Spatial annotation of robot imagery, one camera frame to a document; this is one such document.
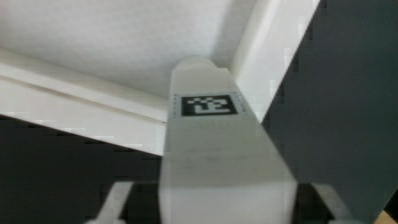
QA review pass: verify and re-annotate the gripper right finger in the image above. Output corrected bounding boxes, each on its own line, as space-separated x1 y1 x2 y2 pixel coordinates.
294 183 363 224

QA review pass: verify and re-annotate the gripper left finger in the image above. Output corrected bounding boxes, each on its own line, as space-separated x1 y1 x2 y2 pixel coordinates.
84 181 160 224

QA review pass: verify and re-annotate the white desk tabletop tray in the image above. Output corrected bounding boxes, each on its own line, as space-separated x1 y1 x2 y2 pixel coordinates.
0 0 322 154

